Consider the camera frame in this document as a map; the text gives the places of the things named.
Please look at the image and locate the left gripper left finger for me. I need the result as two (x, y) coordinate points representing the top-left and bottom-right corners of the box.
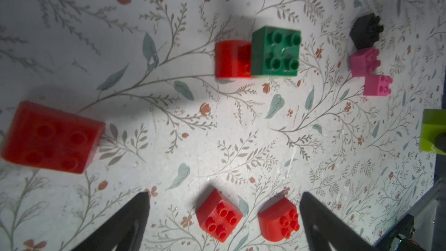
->
(74, 192), (150, 251)

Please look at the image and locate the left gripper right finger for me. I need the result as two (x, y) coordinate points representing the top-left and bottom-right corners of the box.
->
(300, 192), (376, 251)

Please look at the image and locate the light green lego brick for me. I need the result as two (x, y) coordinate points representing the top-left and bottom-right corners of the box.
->
(419, 109), (446, 156)

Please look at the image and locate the magenta lego brick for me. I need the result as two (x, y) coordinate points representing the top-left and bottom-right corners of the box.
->
(349, 47), (381, 77)

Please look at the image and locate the dark green lego brick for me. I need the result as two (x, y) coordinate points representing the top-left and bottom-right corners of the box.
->
(251, 26), (302, 77)

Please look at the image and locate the red lego brick rounded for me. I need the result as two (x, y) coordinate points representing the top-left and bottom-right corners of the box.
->
(258, 197), (300, 242)

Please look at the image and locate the red lego brick long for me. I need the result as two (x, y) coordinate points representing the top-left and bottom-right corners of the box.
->
(1, 101), (106, 174)

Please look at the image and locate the pink lego brick small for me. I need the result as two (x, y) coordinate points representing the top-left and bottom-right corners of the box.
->
(364, 75), (393, 96)

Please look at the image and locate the black lego brick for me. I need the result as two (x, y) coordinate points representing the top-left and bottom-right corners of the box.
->
(350, 13), (384, 50)

